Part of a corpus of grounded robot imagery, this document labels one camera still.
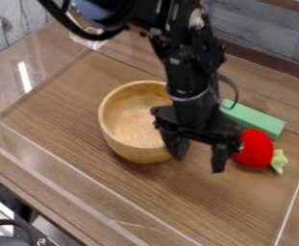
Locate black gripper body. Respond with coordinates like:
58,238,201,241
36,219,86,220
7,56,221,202
150,90,245,146

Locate green rectangular block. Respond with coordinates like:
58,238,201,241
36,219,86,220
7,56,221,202
219,99,285,141

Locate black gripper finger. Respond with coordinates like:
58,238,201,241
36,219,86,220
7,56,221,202
159,129,190,160
211,143,242,173

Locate clear acrylic tray wall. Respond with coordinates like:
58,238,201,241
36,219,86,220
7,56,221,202
0,112,299,246

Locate red plush fruit green stem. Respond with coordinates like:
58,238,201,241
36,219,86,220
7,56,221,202
231,129,289,175

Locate black cable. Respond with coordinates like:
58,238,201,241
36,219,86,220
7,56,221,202
0,218,38,246

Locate black metal stand bracket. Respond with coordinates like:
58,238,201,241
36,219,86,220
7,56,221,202
13,212,52,246

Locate round wooden bowl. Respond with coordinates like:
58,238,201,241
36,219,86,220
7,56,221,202
98,81,172,164

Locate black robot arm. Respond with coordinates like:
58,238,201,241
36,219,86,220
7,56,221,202
38,0,245,173

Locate clear acrylic corner bracket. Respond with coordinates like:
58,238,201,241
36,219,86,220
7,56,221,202
67,18,111,51

